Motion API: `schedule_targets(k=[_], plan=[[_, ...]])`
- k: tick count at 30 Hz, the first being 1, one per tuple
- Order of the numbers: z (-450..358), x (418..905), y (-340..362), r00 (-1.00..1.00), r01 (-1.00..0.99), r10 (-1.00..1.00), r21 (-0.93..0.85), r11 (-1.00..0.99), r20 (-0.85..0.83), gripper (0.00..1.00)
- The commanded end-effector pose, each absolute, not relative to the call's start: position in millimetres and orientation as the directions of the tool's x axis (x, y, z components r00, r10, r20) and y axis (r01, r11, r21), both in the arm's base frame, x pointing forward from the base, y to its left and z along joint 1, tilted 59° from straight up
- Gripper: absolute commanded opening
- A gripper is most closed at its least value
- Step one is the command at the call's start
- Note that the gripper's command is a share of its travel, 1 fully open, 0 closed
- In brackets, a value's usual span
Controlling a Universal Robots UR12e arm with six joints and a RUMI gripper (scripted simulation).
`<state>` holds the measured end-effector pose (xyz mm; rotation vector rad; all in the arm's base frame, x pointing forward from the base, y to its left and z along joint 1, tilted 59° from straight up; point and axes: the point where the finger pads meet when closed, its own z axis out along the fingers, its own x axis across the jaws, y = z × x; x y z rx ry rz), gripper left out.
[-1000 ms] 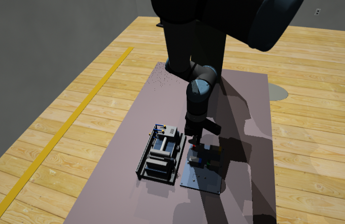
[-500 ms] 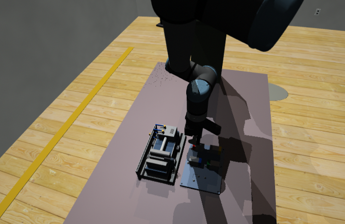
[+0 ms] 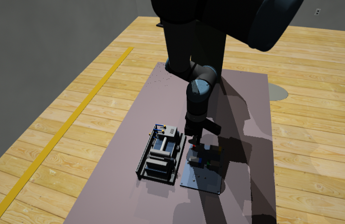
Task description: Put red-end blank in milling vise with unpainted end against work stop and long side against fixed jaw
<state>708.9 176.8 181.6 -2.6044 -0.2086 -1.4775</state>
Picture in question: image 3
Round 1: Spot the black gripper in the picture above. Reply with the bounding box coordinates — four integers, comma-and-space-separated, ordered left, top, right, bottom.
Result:
184, 114, 203, 150

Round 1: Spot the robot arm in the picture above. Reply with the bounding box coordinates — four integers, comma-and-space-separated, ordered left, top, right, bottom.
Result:
151, 0, 304, 136

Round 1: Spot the red block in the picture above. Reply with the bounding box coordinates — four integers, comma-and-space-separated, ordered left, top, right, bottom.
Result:
192, 143, 205, 152

